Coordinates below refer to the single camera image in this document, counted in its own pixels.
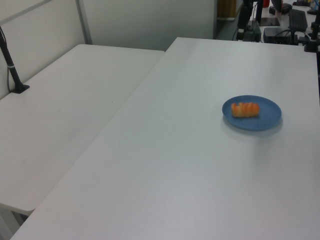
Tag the blue round plate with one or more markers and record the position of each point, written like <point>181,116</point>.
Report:
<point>270,117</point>

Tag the dark box with base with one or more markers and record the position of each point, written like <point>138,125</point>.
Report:
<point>253,31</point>

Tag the black pole with square base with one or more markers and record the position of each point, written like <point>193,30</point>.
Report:
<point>10,65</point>

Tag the wooden cabinet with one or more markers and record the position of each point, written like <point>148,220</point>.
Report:
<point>226,8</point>

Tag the dark robot gripper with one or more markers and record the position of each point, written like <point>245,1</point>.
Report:
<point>245,18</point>

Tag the orange twisted bread roll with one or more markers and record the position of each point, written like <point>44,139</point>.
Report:
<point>245,110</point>

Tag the black camera clamp stand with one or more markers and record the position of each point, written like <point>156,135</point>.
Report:
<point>312,37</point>

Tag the black electronics box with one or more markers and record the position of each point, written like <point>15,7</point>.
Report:
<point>280,35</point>

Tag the white side table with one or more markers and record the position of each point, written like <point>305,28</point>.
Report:
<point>62,112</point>

